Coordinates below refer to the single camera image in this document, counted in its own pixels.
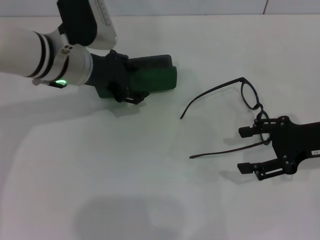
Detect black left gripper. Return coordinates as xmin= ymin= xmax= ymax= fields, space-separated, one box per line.
xmin=85 ymin=49 xmax=151 ymax=106

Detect black round-frame glasses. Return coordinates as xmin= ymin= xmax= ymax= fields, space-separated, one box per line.
xmin=179 ymin=76 xmax=272 ymax=160

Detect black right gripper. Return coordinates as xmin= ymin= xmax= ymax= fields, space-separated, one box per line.
xmin=236 ymin=115 xmax=320 ymax=182

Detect green glasses case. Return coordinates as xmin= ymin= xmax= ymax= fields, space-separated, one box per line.
xmin=96 ymin=54 xmax=179 ymax=100

